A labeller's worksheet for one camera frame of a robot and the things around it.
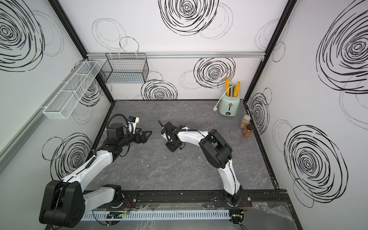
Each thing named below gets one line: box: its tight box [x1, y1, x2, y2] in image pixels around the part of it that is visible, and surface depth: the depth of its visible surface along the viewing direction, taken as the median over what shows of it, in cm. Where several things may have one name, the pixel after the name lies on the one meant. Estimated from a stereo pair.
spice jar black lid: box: [242, 123, 254, 138], surface depth 96 cm
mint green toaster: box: [218, 83, 241, 117], surface depth 104 cm
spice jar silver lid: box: [239, 114, 252, 130], surface depth 98 cm
